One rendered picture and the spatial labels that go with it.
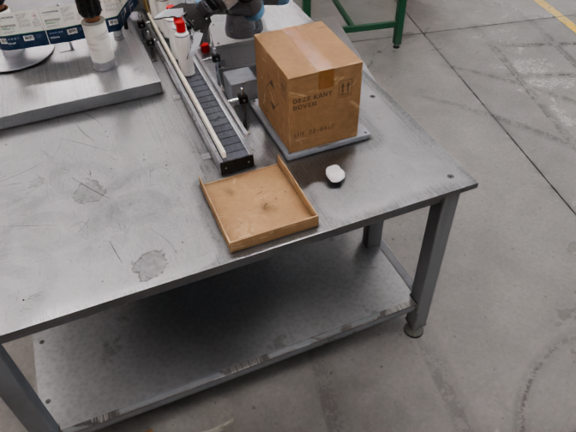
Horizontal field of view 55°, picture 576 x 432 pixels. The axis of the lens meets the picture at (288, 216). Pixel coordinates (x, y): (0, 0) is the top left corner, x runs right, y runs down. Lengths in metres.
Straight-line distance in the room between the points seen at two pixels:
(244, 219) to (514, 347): 1.31
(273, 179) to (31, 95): 0.98
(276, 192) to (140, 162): 0.47
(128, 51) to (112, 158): 0.63
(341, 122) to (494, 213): 1.35
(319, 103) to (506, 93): 2.32
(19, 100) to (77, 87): 0.20
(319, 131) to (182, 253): 0.59
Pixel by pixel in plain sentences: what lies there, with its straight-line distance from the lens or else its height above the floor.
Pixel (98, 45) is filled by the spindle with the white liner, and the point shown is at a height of 0.98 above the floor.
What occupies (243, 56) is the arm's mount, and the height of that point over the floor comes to 0.88.
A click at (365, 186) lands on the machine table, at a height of 0.83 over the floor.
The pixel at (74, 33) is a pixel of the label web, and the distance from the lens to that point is 2.44.
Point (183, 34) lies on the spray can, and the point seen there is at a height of 1.05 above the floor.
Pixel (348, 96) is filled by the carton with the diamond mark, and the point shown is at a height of 1.01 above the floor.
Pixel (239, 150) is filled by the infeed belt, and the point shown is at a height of 0.88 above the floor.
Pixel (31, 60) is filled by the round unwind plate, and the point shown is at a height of 0.89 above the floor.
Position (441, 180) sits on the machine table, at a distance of 1.74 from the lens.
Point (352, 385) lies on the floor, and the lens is 2.21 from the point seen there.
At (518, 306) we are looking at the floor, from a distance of 2.57.
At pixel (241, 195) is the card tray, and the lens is 1.65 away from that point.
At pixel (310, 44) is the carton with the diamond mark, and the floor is 1.12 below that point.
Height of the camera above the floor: 1.94
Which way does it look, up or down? 44 degrees down
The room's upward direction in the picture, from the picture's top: 2 degrees counter-clockwise
